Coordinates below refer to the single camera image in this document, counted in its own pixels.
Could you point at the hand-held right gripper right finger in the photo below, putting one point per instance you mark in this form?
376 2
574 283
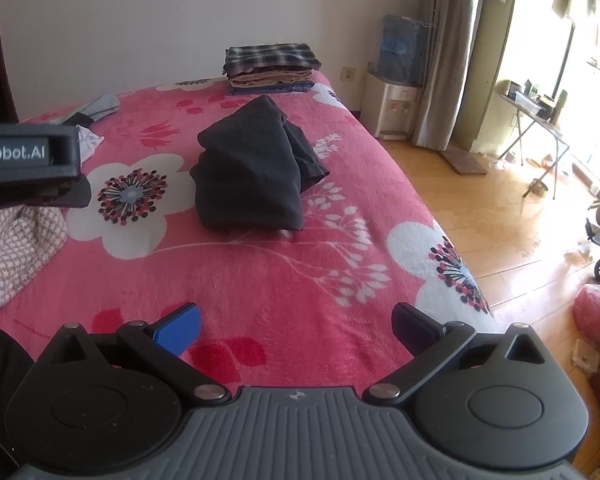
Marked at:
410 330

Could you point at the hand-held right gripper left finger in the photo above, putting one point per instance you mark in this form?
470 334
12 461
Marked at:
177 330

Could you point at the dark grey pants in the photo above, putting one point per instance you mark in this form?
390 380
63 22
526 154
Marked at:
250 170

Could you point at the stack of folded clothes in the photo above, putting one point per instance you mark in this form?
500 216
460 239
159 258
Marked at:
270 55

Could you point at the white cloth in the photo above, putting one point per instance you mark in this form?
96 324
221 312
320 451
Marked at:
87 142

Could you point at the black cloth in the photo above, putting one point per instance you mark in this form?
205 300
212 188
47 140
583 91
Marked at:
80 119

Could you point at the grey-blue cloth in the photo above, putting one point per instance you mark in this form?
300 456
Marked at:
100 105

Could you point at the pink floral blanket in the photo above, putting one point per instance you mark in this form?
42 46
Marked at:
260 280

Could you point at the small beige box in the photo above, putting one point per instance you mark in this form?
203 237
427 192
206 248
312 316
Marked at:
587 357

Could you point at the red plastic bag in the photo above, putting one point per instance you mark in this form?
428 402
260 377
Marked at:
595 312

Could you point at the white water dispenser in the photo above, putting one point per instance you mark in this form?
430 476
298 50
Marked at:
387 105

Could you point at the folding table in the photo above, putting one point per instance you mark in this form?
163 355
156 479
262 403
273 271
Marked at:
530 115

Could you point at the folded tan garment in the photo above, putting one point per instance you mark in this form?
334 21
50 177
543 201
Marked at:
270 78

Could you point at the folded blue garment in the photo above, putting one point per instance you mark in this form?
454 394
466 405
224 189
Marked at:
280 88

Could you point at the grey curtain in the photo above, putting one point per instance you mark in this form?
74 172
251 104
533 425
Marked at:
445 60

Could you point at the blue water bottle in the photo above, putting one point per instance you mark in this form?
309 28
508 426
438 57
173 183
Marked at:
400 50

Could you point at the wall socket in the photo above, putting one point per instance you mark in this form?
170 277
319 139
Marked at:
349 73

